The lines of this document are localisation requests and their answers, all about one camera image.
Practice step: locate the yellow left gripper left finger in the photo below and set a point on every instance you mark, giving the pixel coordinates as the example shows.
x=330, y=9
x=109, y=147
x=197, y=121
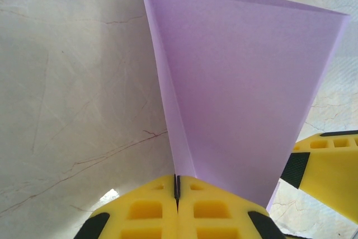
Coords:
x=145, y=211

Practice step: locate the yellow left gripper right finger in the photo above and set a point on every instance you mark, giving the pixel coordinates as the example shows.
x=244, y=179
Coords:
x=221, y=213

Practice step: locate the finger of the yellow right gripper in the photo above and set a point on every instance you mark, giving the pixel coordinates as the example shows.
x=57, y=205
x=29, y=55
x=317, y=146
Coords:
x=332, y=177

